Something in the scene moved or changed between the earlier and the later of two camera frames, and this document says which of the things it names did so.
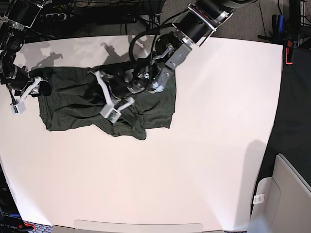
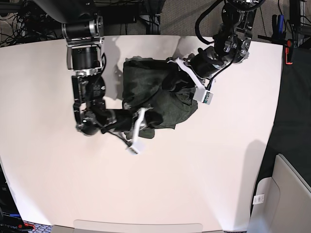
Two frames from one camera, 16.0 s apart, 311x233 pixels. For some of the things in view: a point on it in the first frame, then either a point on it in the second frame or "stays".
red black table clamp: x=289 y=53 stays
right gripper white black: x=111 y=112 → x=177 y=81
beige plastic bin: x=287 y=206 stays
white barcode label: x=259 y=198 stays
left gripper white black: x=20 y=106 → x=135 y=145
